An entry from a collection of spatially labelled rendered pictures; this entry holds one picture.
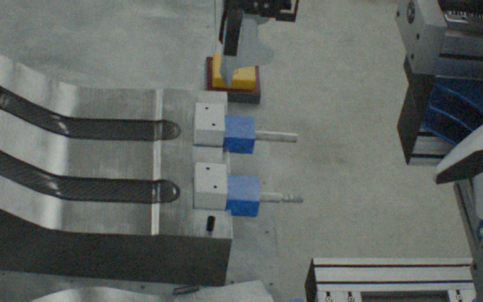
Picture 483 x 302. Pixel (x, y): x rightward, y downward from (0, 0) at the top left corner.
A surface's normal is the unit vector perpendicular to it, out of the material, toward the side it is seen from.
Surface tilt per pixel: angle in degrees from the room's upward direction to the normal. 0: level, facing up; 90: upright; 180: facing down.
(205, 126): 0
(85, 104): 0
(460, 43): 90
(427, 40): 90
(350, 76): 0
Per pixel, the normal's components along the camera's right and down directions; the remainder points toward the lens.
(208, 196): 0.04, 0.68
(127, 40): 0.12, -0.73
